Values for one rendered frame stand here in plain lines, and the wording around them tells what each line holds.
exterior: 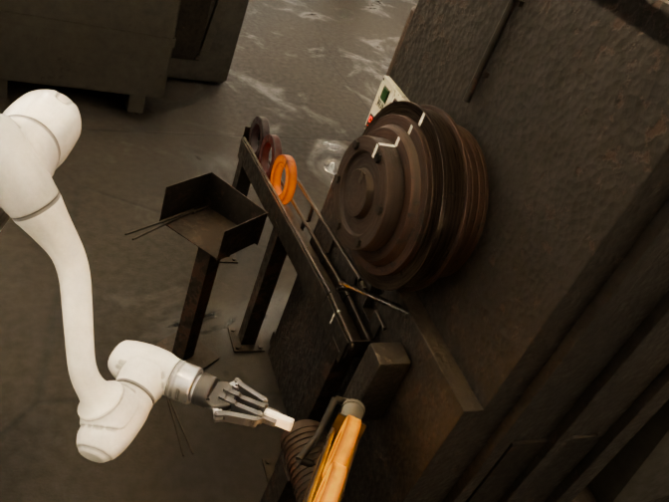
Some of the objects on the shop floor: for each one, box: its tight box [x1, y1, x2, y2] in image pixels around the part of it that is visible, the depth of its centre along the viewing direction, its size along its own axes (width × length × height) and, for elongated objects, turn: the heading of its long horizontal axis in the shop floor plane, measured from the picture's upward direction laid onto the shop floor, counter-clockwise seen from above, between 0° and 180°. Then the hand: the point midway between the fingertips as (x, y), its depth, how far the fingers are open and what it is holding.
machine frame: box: [268, 0, 669, 502], centre depth 193 cm, size 73×108×176 cm
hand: (278, 419), depth 147 cm, fingers closed
